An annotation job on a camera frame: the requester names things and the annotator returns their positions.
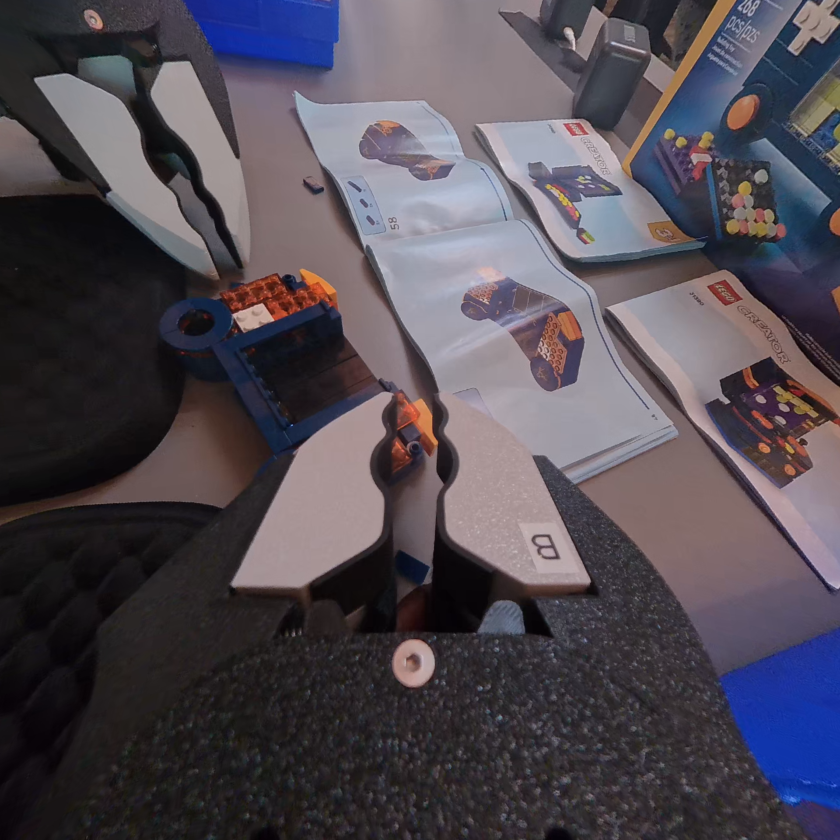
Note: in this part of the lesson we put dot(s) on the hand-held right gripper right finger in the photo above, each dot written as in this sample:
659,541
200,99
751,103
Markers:
499,505

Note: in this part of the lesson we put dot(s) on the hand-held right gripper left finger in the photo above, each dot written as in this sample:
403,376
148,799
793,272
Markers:
321,512

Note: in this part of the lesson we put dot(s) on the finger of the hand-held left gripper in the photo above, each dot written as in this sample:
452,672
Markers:
118,164
203,151

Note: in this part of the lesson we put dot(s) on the dark blue orange brick model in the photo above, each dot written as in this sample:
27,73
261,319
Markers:
275,348

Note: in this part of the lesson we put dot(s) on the thick instruction booklet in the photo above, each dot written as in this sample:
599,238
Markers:
472,275

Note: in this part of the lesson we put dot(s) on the small dark blue tile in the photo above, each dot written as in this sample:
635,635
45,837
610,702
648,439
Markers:
313,185

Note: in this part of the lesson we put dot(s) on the blue plastic bin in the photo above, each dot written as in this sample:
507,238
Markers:
787,722
275,33

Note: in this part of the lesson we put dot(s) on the black wrist rest pad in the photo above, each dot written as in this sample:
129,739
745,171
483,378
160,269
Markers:
85,341
59,610

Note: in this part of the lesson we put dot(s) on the arcade cover instruction booklet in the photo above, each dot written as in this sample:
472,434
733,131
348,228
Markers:
722,394

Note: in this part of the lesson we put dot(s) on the computer cover instruction booklet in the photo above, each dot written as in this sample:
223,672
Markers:
584,190

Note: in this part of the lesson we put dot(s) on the dark grey box device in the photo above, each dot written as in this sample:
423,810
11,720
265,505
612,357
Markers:
564,16
610,72

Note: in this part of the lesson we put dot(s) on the blue yellow toy brick box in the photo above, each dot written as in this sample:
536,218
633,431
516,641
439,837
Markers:
754,164

